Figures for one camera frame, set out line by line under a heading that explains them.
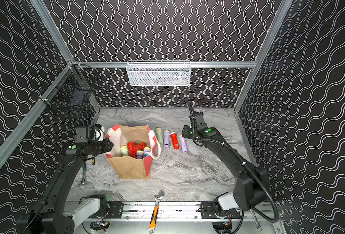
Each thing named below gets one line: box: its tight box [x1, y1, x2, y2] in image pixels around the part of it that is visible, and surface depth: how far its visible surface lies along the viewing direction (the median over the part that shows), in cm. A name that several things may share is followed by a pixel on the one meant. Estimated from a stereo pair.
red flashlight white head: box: [170, 132, 180, 150], surface depth 102 cm
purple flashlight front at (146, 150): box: [143, 146, 152, 154], surface depth 95 cm
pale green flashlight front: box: [119, 145, 129, 156], surface depth 91 cm
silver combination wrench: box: [249, 208, 264, 233], surface depth 73 cm
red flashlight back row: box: [134, 142, 147, 151], surface depth 96 cm
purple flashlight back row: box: [163, 130, 171, 149], surface depth 102 cm
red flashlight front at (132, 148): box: [127, 141, 138, 159], surface depth 90 cm
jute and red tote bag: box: [106, 123, 162, 180], surface depth 83 cm
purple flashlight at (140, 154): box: [135, 150, 145, 159], surface depth 91 cm
